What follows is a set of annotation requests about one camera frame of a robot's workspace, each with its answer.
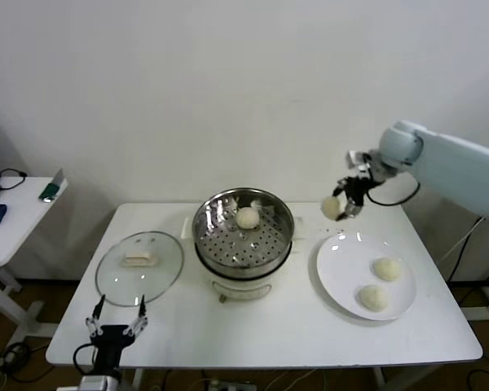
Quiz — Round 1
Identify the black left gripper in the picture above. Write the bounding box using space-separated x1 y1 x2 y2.
85 295 150 371

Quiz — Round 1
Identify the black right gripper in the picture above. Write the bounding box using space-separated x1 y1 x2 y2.
332 174 372 223

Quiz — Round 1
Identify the white steamed baozi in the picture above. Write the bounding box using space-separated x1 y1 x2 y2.
236 206 261 231
357 283 391 314
321 196 346 222
372 257 403 283

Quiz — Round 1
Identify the glass lid with cream handle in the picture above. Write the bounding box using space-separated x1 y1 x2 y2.
95 231 186 307

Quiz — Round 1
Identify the perforated steel steamer basket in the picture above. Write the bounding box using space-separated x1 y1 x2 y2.
182 187 308 279

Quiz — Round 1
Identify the white round plate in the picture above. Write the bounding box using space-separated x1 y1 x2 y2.
315 231 417 322

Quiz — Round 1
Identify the white electric cooking pot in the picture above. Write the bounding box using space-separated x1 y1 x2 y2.
194 239 303 305

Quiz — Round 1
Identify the white floor power strip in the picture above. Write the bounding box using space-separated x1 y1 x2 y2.
205 379 258 391

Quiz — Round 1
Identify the white side table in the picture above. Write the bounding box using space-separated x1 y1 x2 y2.
0 175 70 345

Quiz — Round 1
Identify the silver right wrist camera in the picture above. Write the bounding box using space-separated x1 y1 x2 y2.
347 149 383 174

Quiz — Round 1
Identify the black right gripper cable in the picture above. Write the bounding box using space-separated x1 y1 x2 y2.
364 178 421 206

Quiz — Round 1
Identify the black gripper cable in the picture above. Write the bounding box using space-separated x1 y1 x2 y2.
364 178 421 206
73 344 99 374

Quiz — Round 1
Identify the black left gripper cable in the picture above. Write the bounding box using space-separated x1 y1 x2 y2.
73 344 99 374

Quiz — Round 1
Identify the coiled floor cable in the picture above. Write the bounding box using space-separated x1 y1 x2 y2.
0 340 40 374

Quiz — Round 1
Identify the thin white cable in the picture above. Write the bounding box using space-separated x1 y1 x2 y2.
438 219 486 264

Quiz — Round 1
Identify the thin black cable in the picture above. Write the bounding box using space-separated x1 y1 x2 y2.
447 219 486 283

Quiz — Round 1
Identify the green handled scraper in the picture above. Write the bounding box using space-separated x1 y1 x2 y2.
38 167 66 204

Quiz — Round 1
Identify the black cable with plug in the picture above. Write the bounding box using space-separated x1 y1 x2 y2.
0 168 29 192

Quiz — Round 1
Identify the white stand base frame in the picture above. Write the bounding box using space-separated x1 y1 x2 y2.
460 284 489 323

